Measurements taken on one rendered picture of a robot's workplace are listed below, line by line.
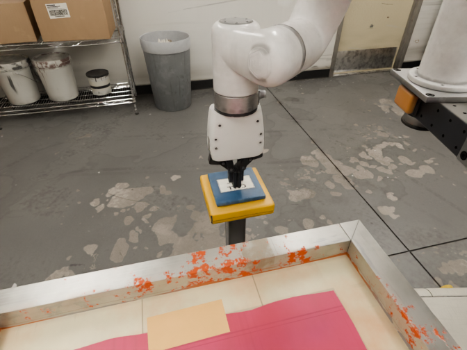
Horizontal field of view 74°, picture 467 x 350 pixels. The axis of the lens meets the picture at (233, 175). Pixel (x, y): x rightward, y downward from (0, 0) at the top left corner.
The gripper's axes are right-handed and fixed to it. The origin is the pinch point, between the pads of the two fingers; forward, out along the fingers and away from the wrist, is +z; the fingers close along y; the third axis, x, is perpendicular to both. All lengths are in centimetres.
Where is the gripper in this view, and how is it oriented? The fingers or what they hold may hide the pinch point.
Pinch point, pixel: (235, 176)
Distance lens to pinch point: 62.6
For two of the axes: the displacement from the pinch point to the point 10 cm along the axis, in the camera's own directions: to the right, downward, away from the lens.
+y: -9.7, 1.5, -1.9
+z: 0.0, 7.9, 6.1
